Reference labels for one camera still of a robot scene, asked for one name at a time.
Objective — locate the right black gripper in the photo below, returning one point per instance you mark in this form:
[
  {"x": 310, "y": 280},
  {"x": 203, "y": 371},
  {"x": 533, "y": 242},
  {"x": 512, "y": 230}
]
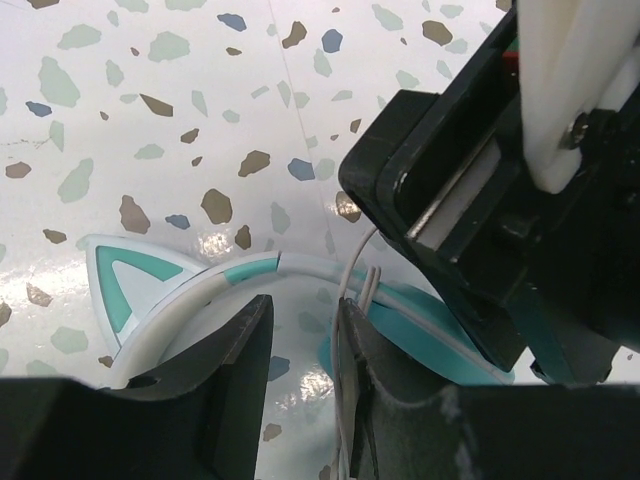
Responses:
[{"x": 564, "y": 267}]

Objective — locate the teal white cat-ear headphones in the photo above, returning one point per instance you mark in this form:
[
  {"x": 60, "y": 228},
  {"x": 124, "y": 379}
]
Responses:
[{"x": 144, "y": 295}]

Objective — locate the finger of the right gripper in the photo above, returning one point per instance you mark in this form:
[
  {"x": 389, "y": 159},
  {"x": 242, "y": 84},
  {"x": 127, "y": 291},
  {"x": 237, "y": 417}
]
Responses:
[{"x": 397, "y": 170}]

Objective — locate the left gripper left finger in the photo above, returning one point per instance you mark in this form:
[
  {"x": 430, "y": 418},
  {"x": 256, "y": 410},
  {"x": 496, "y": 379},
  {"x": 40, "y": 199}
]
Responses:
[{"x": 198, "y": 415}]

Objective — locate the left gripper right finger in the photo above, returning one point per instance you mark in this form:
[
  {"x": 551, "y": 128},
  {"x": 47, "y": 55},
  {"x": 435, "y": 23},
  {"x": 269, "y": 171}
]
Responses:
[{"x": 400, "y": 420}]

